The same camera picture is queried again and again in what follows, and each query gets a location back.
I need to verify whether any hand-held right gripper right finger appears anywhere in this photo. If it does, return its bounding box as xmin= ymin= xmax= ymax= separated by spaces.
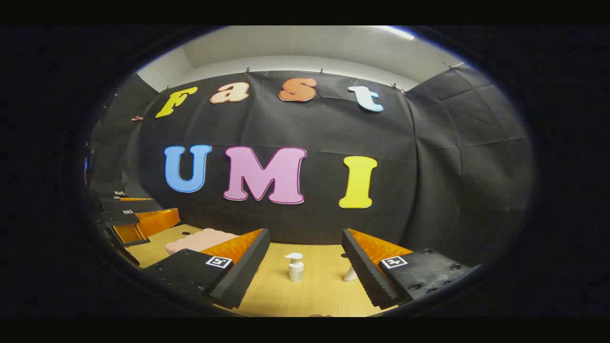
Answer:
xmin=341 ymin=229 xmax=477 ymax=309

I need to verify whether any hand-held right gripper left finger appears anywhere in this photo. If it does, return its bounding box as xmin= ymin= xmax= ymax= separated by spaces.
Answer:
xmin=143 ymin=229 xmax=271 ymax=309

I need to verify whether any pink suitcase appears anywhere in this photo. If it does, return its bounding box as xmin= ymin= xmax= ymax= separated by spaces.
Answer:
xmin=165 ymin=229 xmax=239 ymax=256

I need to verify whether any white pump bottle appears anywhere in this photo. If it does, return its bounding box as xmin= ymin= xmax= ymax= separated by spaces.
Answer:
xmin=285 ymin=252 xmax=305 ymax=282

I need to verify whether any black backdrop cloth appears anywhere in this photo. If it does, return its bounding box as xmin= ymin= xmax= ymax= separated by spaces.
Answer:
xmin=86 ymin=67 xmax=534 ymax=267

